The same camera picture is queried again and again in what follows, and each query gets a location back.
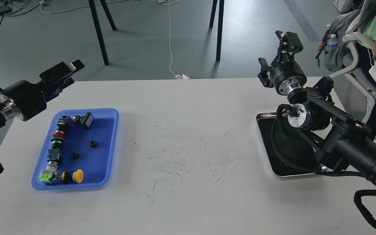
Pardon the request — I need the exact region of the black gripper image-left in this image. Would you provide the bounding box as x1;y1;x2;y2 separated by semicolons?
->
0;59;85;121

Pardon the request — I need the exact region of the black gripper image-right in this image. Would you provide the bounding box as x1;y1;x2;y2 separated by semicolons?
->
258;31;307;96

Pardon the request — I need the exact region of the small black gear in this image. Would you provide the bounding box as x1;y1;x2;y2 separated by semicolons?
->
70;152;79;160
89;140;98;148

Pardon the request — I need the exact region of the blue plastic tray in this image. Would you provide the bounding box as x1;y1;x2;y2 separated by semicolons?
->
31;108;119;190

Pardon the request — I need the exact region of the silver metal tray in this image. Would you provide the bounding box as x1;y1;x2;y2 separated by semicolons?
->
256;112;329;178

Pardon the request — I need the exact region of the black square push button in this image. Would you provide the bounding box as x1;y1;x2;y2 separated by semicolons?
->
72;112;94;129

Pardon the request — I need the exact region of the red mushroom push button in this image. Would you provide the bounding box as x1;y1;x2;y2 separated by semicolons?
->
52;130;66;139

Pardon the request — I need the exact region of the clear water bottle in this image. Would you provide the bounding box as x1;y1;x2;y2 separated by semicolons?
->
327;34;338;50

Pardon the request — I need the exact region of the grey backpack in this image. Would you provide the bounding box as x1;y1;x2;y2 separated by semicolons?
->
315;0;376;72

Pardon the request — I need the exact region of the black table leg right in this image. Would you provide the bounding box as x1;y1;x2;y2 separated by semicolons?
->
209;0;225;62

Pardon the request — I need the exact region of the black table leg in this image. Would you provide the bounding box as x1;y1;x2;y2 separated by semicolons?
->
88;0;117;66
209;0;225;62

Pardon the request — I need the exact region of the black table leg left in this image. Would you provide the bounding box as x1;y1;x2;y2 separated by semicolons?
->
88;0;117;66

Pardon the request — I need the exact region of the green white push button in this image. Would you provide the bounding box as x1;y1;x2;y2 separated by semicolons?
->
39;169;58;184

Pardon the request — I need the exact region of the yellow mushroom push button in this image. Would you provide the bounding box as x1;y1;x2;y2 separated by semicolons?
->
71;169;84;183

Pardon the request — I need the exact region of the green ring push button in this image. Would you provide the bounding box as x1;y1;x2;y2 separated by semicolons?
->
50;137;65;143

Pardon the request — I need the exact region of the blue grey switch block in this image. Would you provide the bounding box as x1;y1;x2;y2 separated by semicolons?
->
47;148;63;164

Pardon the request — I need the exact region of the white chair frame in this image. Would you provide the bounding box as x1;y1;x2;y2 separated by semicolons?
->
331;32;376;122

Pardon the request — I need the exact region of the white cable on floor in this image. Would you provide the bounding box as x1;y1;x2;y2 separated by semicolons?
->
157;0;190;80

